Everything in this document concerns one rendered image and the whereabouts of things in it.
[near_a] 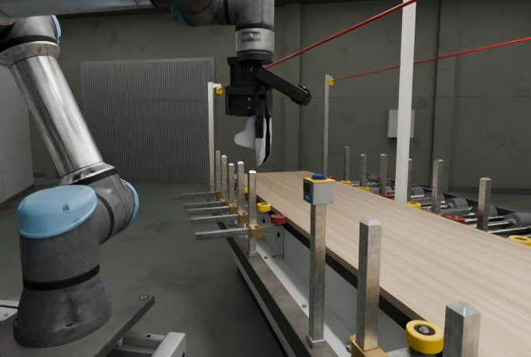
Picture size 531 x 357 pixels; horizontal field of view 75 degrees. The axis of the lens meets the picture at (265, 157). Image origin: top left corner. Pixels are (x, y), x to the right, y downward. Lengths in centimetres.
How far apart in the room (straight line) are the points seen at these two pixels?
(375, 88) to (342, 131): 104
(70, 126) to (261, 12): 44
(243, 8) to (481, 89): 704
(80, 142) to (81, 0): 28
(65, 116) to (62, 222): 24
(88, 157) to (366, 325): 70
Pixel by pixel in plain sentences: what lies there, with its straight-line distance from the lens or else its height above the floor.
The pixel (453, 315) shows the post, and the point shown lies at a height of 109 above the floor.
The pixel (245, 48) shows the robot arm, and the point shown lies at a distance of 67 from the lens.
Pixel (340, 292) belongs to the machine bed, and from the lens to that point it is 144.
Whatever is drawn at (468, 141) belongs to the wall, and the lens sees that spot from 751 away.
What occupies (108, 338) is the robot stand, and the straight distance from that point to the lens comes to 68.
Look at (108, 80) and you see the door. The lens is 854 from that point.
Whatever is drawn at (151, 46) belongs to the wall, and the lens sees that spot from 816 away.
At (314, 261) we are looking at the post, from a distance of 107.
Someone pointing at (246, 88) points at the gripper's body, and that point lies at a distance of 66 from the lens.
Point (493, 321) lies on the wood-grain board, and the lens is 109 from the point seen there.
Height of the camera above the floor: 139
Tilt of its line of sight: 6 degrees down
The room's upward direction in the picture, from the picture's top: straight up
